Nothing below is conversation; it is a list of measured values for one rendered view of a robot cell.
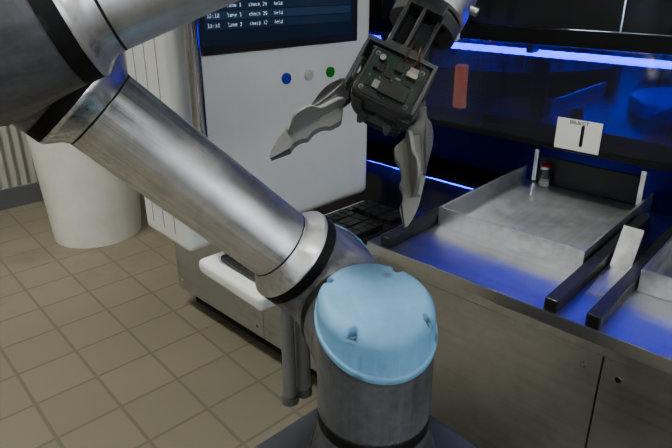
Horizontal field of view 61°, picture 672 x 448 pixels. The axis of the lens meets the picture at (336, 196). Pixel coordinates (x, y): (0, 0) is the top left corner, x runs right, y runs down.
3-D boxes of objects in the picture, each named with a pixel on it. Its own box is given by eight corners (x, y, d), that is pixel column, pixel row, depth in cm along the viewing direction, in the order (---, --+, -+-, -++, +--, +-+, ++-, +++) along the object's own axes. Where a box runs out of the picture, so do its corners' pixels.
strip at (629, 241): (617, 258, 92) (624, 224, 90) (637, 264, 90) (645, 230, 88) (584, 291, 82) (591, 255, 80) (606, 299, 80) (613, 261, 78)
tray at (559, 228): (524, 179, 127) (526, 164, 126) (650, 210, 110) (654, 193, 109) (437, 224, 104) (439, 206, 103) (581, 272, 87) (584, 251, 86)
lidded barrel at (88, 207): (125, 204, 349) (109, 94, 325) (169, 231, 312) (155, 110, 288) (29, 229, 314) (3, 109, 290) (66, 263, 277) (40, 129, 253)
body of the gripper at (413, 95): (336, 86, 52) (396, -24, 53) (338, 115, 60) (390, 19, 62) (412, 124, 51) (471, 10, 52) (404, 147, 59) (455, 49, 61)
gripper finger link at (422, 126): (393, 178, 56) (379, 94, 57) (392, 181, 58) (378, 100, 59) (441, 171, 56) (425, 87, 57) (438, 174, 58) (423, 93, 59)
